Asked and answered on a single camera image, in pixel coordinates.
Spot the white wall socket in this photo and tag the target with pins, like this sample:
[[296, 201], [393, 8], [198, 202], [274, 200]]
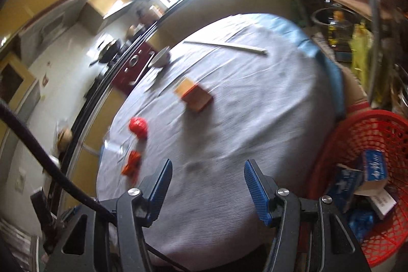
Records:
[[20, 178]]

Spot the blue white milk carton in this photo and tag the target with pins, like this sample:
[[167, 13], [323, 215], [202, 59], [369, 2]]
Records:
[[373, 170]]

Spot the cooking oil bottle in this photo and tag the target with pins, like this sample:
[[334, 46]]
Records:
[[334, 29]]

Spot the long thin wooden stick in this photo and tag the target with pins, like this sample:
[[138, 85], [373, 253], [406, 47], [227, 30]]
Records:
[[229, 46]]

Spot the grey tablecloth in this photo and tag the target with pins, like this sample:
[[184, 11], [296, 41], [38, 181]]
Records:
[[223, 119]]

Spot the clay pot in plastic bag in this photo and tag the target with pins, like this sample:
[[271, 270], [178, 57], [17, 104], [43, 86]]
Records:
[[63, 136]]

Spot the red snack wrapper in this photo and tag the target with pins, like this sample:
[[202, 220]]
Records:
[[132, 163]]

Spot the blue plastic bag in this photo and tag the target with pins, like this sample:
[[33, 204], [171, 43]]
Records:
[[360, 222]]

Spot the white bowl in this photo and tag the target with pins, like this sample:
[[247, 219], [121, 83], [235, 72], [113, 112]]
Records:
[[160, 58]]

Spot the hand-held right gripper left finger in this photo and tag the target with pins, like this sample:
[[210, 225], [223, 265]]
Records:
[[161, 187]]

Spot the metal shelf rack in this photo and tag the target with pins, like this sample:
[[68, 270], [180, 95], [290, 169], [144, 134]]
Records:
[[371, 4]]

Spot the red plastic bag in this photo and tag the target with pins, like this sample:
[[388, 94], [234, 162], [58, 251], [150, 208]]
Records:
[[139, 127]]

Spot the dark blue packet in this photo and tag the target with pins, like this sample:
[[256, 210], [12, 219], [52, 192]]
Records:
[[346, 182]]

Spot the dark round pot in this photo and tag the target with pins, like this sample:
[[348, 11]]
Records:
[[318, 20]]

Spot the small yellow wall cabinet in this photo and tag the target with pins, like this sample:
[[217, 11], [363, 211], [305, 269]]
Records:
[[108, 6]]

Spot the blue table cover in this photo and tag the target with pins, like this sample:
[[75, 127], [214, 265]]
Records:
[[315, 49]]

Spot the yellow plastic bag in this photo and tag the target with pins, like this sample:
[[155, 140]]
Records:
[[360, 49]]

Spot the black wok with lid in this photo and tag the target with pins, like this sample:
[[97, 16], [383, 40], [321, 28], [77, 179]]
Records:
[[108, 50]]

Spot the yellow picture-door wall cabinet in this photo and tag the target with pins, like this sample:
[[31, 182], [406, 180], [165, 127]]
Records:
[[12, 77]]

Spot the white medicine box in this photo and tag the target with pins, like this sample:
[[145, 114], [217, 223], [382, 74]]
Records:
[[382, 202]]

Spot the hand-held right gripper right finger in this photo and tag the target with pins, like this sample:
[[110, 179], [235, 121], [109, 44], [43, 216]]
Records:
[[256, 192]]

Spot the orange cardboard box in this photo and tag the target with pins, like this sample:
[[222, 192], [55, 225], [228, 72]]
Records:
[[194, 95]]

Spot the dark red oven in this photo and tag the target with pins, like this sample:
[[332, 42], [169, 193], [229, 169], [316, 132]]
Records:
[[137, 65]]

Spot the red plastic basket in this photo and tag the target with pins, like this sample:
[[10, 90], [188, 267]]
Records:
[[376, 131]]

